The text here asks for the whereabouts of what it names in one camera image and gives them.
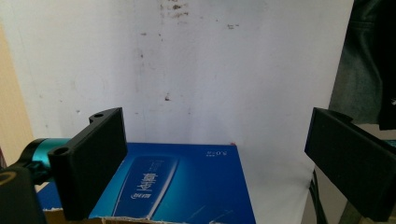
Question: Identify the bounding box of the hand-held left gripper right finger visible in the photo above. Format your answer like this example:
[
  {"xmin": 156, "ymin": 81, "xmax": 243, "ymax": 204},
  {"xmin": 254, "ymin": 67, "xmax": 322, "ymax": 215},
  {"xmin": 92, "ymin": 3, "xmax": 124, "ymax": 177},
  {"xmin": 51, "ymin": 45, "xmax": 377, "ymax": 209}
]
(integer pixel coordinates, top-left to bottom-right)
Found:
[{"xmin": 304, "ymin": 106, "xmax": 396, "ymax": 223}]

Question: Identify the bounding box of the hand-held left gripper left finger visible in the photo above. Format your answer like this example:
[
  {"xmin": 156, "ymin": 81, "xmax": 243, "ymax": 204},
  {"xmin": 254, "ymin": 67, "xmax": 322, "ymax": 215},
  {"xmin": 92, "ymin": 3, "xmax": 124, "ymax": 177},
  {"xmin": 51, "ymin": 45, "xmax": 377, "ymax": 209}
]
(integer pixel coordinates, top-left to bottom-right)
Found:
[{"xmin": 47, "ymin": 106, "xmax": 129, "ymax": 222}]

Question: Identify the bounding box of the dark cloth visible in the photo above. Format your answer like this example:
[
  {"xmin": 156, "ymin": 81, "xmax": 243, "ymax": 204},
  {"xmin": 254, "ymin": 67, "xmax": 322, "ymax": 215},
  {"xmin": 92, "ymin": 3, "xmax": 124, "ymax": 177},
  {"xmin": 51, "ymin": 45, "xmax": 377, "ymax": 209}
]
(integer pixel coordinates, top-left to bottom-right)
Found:
[{"xmin": 329, "ymin": 0, "xmax": 396, "ymax": 131}]

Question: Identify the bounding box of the blue printed carton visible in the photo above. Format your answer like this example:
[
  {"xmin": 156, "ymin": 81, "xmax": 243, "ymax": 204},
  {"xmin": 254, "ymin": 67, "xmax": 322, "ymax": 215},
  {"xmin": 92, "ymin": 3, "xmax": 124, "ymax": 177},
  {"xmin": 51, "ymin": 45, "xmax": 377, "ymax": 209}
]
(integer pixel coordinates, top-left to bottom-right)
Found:
[{"xmin": 36, "ymin": 142, "xmax": 257, "ymax": 224}]

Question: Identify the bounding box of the black cable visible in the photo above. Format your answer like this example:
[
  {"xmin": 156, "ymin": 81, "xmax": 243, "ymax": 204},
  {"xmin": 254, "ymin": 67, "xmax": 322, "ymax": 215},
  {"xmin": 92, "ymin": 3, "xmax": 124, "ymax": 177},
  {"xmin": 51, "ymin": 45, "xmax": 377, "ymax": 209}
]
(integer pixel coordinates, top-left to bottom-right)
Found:
[{"xmin": 308, "ymin": 169, "xmax": 329, "ymax": 224}]

